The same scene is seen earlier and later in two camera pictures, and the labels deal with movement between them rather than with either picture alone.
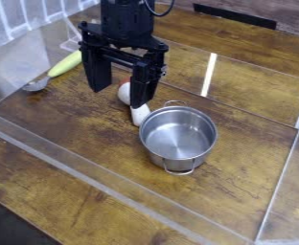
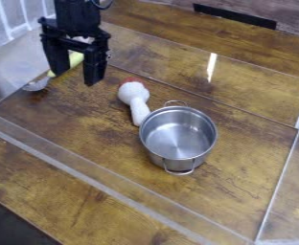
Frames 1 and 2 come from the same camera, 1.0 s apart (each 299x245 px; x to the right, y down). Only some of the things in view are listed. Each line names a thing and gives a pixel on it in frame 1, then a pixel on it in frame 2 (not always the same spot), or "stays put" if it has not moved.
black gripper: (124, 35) → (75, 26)
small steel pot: (178, 135) stays put
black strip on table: (260, 21) stays put
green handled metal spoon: (70, 63) stays put
